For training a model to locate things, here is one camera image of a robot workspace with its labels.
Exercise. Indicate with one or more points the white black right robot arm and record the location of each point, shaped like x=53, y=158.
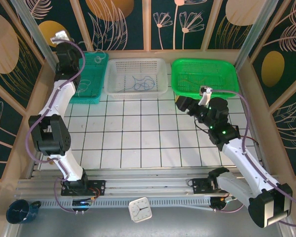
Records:
x=246, y=163

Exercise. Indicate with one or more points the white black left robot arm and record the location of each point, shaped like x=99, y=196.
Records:
x=59, y=98

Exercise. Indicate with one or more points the green plastic basket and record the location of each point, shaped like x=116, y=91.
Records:
x=182, y=64

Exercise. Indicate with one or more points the white plastic basket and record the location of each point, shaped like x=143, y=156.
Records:
x=135, y=95

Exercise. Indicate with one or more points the teal plastic basket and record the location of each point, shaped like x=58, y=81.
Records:
x=88, y=100

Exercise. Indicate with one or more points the black controller board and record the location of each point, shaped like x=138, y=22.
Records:
x=219, y=203
x=82, y=203

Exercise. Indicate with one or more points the white square clock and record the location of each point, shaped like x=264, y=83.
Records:
x=139, y=209

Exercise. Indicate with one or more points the dark blue mug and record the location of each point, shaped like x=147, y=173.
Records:
x=17, y=212

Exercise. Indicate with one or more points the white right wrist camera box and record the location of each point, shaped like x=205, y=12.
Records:
x=205, y=91

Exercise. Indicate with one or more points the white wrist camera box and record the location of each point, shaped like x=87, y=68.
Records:
x=60, y=36
x=205, y=91

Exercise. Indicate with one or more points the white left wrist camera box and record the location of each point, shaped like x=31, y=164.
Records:
x=60, y=36

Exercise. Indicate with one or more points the aluminium frame post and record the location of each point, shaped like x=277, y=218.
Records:
x=37, y=27
x=257, y=32

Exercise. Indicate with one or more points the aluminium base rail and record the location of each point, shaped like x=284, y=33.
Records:
x=148, y=184

